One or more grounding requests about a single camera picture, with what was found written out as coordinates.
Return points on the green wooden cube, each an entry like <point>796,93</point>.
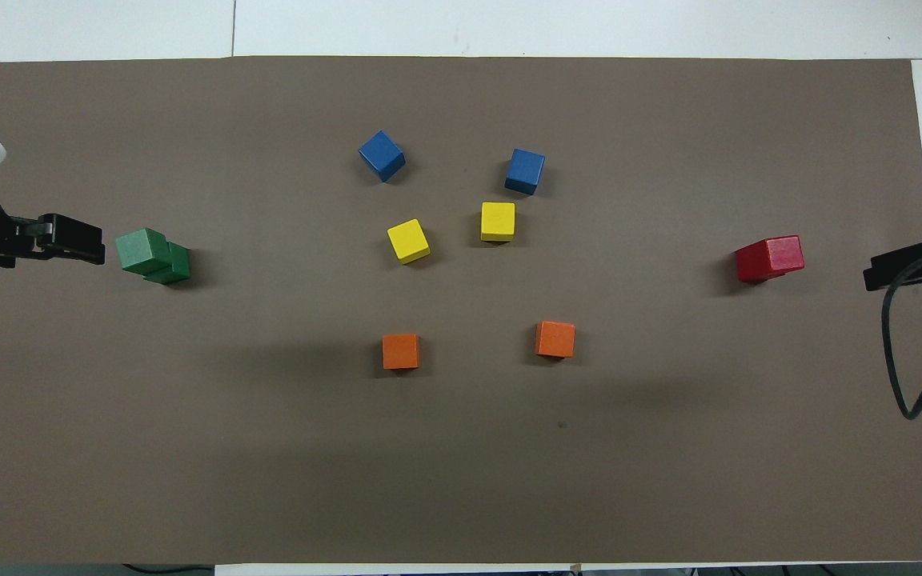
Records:
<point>177,268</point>
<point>143,250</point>

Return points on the red wooden cube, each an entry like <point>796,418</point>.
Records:
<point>773,256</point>
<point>765,278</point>

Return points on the blue wooden cube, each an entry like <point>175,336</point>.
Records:
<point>382,155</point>
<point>525,171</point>

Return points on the yellow wooden cube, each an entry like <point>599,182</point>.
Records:
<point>498,222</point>
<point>408,241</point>

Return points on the orange wooden cube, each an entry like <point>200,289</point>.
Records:
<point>555,338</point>
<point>401,351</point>

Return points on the brown table mat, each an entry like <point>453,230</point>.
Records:
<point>461,448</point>

